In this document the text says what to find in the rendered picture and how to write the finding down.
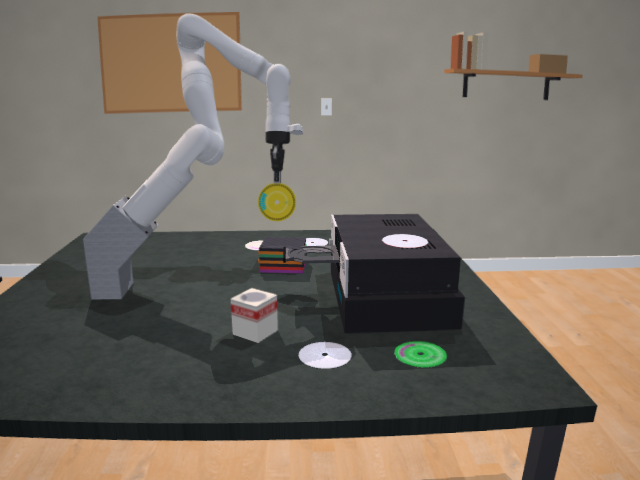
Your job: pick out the yellow-labelled cd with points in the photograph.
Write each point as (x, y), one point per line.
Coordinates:
(281, 211)

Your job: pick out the green disc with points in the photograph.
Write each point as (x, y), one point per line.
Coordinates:
(433, 354)

